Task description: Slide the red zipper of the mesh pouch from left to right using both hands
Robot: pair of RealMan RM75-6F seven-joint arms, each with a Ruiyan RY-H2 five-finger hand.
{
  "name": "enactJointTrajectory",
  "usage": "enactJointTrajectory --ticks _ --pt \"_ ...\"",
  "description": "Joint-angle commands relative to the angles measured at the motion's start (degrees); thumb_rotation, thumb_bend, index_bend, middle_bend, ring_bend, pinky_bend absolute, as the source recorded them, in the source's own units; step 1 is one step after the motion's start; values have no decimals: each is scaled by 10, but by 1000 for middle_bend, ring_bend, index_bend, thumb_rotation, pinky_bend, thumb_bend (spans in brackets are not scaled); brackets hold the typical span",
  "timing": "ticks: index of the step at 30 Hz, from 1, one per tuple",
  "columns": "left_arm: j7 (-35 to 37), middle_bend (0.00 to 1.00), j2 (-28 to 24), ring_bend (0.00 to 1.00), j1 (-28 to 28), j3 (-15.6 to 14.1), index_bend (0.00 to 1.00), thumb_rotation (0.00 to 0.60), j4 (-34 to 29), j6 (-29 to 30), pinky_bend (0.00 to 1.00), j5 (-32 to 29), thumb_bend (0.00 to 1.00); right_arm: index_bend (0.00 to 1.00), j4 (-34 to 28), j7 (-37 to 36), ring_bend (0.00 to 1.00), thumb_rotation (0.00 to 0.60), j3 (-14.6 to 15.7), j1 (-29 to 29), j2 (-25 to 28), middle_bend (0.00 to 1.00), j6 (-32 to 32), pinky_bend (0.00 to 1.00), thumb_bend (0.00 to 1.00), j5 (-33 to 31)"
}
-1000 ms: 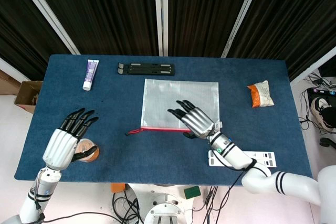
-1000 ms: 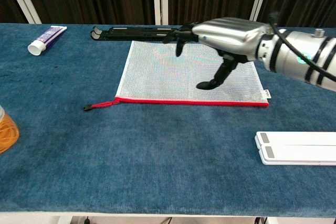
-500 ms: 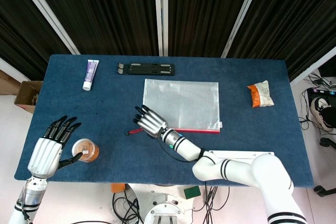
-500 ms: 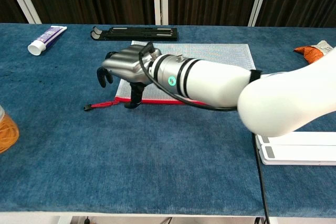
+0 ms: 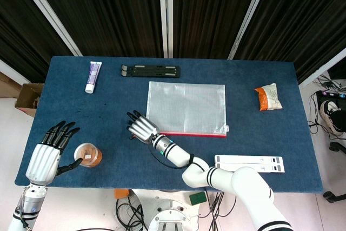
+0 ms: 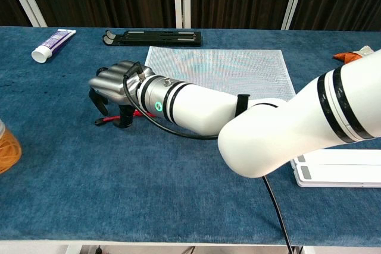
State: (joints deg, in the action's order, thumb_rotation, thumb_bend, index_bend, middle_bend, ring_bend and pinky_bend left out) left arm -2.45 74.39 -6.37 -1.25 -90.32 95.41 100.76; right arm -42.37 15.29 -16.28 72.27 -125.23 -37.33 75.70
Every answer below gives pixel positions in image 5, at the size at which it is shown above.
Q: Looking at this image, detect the blue table mat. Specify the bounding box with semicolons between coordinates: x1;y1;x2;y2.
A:
14;56;324;195

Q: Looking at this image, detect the purple white toothpaste tube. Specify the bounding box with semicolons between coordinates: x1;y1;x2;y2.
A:
84;61;102;94

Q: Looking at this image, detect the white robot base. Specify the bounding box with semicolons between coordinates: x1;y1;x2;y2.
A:
129;189;202;231

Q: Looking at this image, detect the white curtain frame post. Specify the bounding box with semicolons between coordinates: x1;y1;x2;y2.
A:
228;0;274;60
157;0;174;58
16;0;83;57

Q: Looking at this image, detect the black folding stand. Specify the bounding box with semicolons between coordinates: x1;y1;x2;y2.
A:
121;64;181;78

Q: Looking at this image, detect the black cable bundle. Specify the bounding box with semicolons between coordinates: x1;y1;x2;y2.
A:
308;75;346;134

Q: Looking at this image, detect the black chair base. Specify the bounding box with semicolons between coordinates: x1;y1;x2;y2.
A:
323;141;346;203

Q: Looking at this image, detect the orange white snack packet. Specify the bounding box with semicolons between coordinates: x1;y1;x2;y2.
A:
254;83;283;112

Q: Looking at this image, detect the clear zip bag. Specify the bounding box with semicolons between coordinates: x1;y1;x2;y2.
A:
145;81;230;138

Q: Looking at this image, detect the cardboard box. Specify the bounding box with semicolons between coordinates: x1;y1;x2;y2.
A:
14;83;44;118

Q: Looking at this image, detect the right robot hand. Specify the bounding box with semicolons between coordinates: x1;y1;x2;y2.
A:
125;110;160;144

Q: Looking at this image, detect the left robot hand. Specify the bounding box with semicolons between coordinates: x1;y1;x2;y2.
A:
25;121;83;186

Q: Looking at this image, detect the orange rectangular block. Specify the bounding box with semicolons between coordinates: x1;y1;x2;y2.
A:
114;188;130;199

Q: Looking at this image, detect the orange jar with white lid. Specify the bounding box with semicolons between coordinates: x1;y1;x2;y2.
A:
74;142;103;169

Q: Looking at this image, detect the green rectangular block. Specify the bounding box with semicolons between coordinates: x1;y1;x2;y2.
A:
189;191;208;206

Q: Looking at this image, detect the white black sneaker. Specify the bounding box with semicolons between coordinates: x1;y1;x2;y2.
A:
320;99;346;134

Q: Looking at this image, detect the white folding stand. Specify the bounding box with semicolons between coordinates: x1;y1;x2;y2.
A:
214;155;286;174

